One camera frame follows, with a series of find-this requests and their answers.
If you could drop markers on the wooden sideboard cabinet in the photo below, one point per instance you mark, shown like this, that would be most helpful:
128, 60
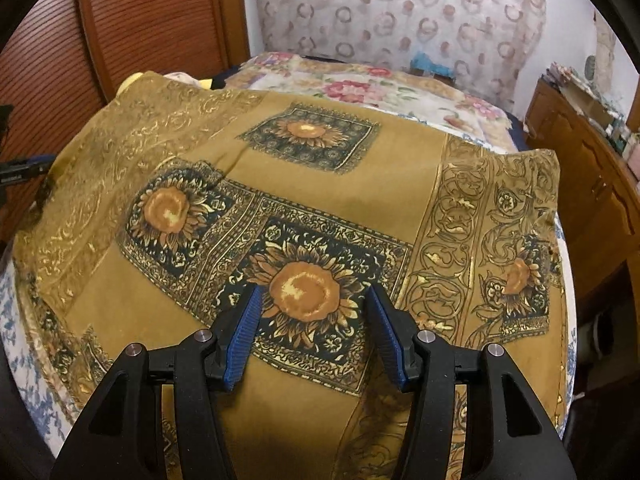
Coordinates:
595, 175

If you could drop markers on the yellow cloth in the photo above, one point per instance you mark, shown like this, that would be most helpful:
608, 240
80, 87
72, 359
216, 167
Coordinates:
134, 81

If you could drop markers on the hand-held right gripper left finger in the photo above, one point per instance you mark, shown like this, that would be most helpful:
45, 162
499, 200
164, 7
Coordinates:
242, 341

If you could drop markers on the brown sunflower print garment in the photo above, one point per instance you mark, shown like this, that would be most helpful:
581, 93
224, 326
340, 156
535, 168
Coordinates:
390, 175

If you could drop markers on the white bucket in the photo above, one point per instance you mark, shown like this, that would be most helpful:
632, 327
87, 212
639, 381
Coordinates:
587, 342

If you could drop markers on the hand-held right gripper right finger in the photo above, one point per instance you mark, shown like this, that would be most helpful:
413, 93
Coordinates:
386, 341

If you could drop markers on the white blue floral quilt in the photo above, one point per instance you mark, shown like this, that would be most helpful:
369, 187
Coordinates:
30, 360

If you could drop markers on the teal cloth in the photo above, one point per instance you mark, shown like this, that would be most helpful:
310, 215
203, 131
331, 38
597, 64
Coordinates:
430, 65

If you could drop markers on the cream pink floral fleece blanket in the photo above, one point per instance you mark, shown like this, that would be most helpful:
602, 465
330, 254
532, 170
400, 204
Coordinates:
380, 90

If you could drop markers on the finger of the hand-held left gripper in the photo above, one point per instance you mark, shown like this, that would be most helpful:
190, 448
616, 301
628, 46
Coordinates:
22, 170

